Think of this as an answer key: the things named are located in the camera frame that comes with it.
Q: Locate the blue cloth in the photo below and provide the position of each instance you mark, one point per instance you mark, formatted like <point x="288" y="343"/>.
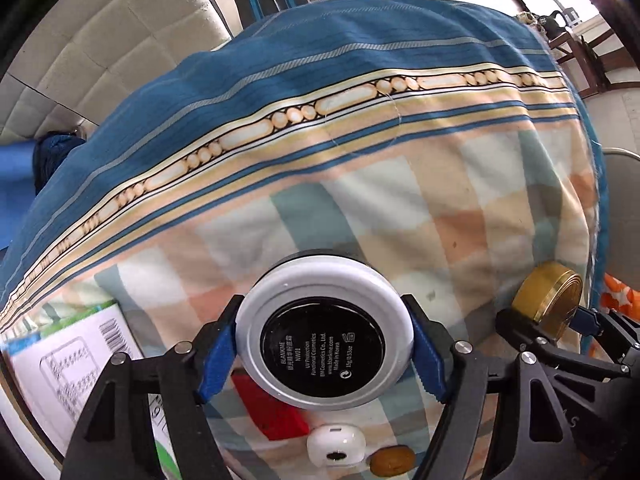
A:
<point x="15" y="195"/>

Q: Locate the white earbud case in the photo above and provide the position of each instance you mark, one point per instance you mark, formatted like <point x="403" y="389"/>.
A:
<point x="335" y="444"/>

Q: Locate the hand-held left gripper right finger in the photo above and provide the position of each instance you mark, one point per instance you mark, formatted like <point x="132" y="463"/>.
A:
<point x="426" y="357"/>

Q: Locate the red block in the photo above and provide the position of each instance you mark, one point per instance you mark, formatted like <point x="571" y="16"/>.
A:
<point x="275" y="415"/>

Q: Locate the gold round tin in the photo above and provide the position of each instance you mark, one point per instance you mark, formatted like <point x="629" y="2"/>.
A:
<point x="547" y="297"/>

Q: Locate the orange patterned cloth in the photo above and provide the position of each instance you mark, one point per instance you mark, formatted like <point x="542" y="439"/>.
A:
<point x="617" y="295"/>

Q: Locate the white round cosmetic compact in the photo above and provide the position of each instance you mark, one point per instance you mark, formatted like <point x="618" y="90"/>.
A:
<point x="320" y="330"/>

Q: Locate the white box with barcode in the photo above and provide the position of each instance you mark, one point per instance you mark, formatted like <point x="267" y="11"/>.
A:
<point x="65" y="355"/>

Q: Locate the brown oval disc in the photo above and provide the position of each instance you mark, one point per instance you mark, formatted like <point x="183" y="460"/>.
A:
<point x="392" y="461"/>

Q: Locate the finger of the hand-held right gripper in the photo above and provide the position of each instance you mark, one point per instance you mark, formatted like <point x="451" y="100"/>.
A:
<point x="520" y="327"/>
<point x="590" y="321"/>

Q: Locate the blue striped plaid bed sheet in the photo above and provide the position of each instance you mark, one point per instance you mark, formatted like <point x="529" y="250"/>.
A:
<point x="325" y="160"/>

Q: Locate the dark blue garment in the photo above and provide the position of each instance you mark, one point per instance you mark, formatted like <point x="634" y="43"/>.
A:
<point x="52" y="155"/>

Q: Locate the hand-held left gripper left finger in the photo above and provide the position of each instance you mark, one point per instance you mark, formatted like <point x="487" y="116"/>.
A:
<point x="216" y="360"/>

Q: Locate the cream padded headboard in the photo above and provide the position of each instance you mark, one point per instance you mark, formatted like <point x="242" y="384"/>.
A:
<point x="100" y="50"/>

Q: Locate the brown wooden chair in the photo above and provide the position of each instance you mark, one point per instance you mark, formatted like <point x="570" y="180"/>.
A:
<point x="580" y="55"/>

